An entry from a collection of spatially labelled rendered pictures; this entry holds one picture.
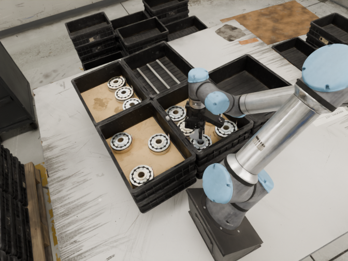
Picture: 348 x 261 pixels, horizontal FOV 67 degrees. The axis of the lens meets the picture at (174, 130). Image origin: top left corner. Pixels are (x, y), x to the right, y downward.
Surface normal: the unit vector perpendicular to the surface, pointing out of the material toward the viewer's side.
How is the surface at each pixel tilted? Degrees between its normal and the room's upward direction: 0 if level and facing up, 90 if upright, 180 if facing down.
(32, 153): 0
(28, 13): 90
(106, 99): 0
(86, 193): 0
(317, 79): 39
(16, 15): 90
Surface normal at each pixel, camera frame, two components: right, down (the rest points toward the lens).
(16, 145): -0.09, -0.62
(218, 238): 0.54, -0.72
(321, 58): -0.66, -0.26
